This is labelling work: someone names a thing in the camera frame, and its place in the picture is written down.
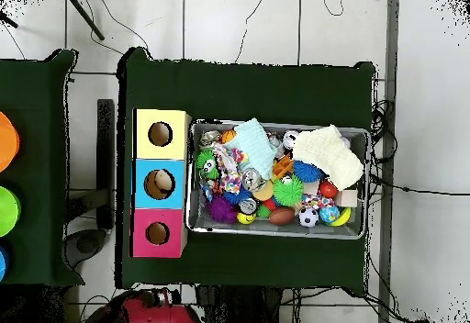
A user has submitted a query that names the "colourful dotted cloth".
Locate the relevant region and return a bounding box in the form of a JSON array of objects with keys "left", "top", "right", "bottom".
[{"left": 213, "top": 142, "right": 250, "bottom": 195}]

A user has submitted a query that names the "purple spiky ball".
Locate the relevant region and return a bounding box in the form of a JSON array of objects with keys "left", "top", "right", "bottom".
[{"left": 206, "top": 195, "right": 239, "bottom": 225}]

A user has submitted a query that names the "wooden box with three holes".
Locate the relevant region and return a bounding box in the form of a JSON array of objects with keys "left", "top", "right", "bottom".
[{"left": 129, "top": 107, "right": 193, "bottom": 259}]

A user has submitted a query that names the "clear mesh bin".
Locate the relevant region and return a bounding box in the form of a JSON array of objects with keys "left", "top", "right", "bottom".
[{"left": 185, "top": 117, "right": 371, "bottom": 240}]

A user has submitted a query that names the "silver drink can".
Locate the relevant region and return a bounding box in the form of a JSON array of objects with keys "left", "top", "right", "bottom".
[{"left": 241, "top": 167, "right": 263, "bottom": 193}]

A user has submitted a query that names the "mint knitted cloth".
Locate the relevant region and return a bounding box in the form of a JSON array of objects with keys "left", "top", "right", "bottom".
[{"left": 225, "top": 117, "right": 278, "bottom": 181}]

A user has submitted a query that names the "green spiky googly-eyed ball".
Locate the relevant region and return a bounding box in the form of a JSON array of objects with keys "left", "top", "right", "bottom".
[
  {"left": 272, "top": 173, "right": 305, "bottom": 207},
  {"left": 195, "top": 147, "right": 221, "bottom": 182}
]

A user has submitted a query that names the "small brown football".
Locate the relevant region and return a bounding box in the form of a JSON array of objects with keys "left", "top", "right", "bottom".
[{"left": 266, "top": 206, "right": 297, "bottom": 227}]

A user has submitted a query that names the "blue spiky ball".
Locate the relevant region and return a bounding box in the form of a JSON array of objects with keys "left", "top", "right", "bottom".
[{"left": 292, "top": 160, "right": 326, "bottom": 184}]

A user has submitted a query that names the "small soccer ball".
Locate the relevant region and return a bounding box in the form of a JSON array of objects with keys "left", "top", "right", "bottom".
[{"left": 297, "top": 206, "right": 319, "bottom": 228}]

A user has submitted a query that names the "cream knitted cloth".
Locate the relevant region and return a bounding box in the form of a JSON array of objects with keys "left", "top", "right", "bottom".
[{"left": 291, "top": 123, "right": 365, "bottom": 192}]

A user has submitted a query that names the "black upright stand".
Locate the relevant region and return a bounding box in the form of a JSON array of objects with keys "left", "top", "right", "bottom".
[{"left": 95, "top": 98, "right": 116, "bottom": 230}]

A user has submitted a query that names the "grey round stand base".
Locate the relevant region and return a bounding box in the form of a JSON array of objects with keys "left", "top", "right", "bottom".
[{"left": 63, "top": 228, "right": 108, "bottom": 270}]

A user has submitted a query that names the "black tripod leg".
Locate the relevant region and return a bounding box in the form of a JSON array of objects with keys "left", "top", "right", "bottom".
[
  {"left": 66, "top": 0, "right": 106, "bottom": 41},
  {"left": 0, "top": 9, "right": 18, "bottom": 29}
]

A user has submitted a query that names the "dark green side tablecloth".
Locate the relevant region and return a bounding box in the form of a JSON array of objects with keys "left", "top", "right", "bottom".
[{"left": 0, "top": 48, "right": 85, "bottom": 288}]

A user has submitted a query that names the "orange bowl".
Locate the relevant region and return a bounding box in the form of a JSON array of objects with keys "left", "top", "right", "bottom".
[{"left": 0, "top": 110, "right": 20, "bottom": 173}]

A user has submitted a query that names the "green bowl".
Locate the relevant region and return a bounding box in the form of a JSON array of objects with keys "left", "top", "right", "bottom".
[{"left": 0, "top": 185, "right": 22, "bottom": 238}]

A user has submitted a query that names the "blue bowl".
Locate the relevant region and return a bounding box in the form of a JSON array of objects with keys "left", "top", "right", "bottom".
[{"left": 0, "top": 245, "right": 9, "bottom": 283}]

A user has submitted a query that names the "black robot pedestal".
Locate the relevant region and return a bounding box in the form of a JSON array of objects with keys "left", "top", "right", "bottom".
[{"left": 200, "top": 284, "right": 285, "bottom": 323}]

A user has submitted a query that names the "black cable bundle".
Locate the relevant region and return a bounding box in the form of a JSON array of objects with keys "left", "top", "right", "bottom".
[{"left": 370, "top": 98, "right": 398, "bottom": 164}]

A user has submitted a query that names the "black floor cable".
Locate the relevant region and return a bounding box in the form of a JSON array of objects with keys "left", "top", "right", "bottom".
[{"left": 368, "top": 173, "right": 470, "bottom": 196}]

